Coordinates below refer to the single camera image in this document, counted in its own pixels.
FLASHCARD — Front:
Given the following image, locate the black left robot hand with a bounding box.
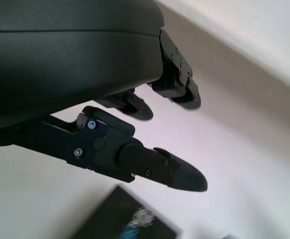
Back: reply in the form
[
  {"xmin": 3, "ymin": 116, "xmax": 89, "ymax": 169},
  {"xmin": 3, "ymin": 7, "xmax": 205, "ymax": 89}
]
[{"xmin": 0, "ymin": 0, "xmax": 209, "ymax": 194}]

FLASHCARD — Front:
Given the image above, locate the black printed box lid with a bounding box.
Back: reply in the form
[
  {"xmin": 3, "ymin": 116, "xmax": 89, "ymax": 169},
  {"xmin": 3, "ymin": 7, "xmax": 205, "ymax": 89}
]
[{"xmin": 70, "ymin": 183, "xmax": 183, "ymax": 239}]

